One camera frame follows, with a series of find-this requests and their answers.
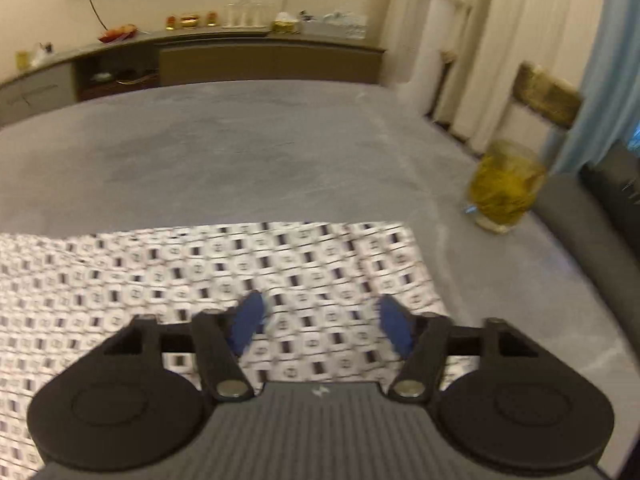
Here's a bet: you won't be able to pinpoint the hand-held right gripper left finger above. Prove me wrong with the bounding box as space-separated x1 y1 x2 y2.
104 291 265 402

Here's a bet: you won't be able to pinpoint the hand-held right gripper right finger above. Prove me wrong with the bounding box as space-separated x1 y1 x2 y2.
379 295 537 403

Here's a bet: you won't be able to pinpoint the white patterned pajama pants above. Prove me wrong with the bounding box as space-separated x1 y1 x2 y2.
0 221 451 480

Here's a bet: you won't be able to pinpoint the glass cup of yellow tea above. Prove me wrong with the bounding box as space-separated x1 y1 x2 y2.
462 140 548 235

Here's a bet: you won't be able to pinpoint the dark grey sofa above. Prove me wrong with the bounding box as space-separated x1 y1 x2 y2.
530 140 640 321

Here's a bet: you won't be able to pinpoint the long grey television cabinet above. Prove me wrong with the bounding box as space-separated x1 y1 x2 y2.
0 30 388 128

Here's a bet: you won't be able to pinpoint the white standing air conditioner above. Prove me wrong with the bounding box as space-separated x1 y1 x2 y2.
381 0 448 121

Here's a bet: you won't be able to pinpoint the gold tissue box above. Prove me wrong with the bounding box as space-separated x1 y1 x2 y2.
270 11 301 36

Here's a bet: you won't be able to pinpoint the grey storage box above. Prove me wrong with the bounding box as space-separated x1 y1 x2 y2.
299 10 368 40

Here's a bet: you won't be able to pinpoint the white lace curtain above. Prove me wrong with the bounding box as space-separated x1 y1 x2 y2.
380 0 613 156

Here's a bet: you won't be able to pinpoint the clear glassware set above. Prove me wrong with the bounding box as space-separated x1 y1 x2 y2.
223 0 273 28

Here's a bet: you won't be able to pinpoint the red fruit plate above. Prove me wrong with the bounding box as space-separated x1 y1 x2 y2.
97 24 138 43

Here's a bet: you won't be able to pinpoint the light blue curtain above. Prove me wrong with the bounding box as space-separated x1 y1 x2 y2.
552 0 640 176

